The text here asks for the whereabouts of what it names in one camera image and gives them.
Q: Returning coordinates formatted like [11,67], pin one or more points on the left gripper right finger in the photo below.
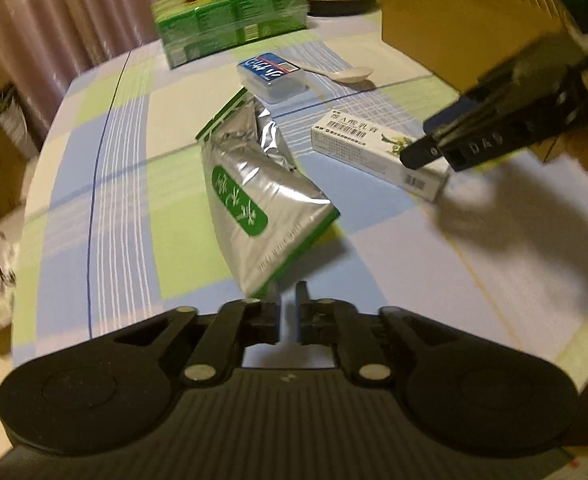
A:
[340,326]

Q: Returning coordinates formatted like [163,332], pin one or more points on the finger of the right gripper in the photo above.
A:
[454,115]
[422,152]

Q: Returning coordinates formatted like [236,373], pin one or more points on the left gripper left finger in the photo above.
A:
[223,337]

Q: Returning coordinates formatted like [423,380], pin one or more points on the white ointment box with cartoon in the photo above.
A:
[375,149]

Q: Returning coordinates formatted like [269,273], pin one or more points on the beige plastic spoon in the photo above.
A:
[350,76]

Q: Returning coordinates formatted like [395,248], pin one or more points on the silver foil tea pouch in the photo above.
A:
[265,212]

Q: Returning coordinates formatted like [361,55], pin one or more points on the blue label toothpick box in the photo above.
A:
[271,78]

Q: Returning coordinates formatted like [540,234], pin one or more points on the brown cardboard box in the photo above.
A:
[460,40]

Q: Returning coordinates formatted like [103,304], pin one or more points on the checkered tablecloth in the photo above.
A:
[118,229]

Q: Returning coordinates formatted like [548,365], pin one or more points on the green tissue multipack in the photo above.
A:
[193,30]

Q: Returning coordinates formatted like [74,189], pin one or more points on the pink curtain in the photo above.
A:
[45,44]

